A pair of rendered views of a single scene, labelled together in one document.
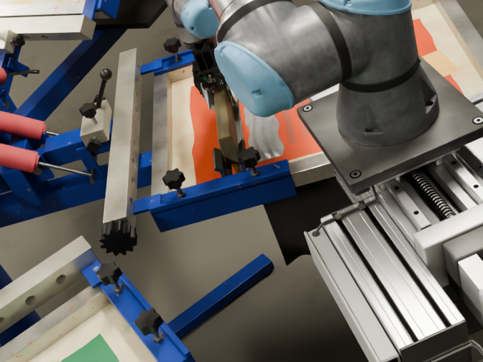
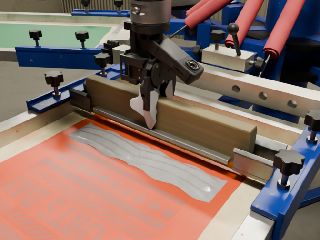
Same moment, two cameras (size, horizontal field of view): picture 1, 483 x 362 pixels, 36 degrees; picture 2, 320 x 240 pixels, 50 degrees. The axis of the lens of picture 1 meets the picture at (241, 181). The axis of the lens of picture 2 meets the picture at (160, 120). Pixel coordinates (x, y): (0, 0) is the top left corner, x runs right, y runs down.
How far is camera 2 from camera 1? 1.92 m
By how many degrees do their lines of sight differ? 90
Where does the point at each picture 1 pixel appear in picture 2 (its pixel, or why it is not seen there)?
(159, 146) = (177, 92)
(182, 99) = not seen: hidden behind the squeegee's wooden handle
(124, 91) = (266, 83)
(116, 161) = not seen: hidden behind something
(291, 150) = (63, 140)
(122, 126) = (209, 69)
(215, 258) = not seen: outside the picture
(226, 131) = (93, 77)
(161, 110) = (228, 108)
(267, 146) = (90, 133)
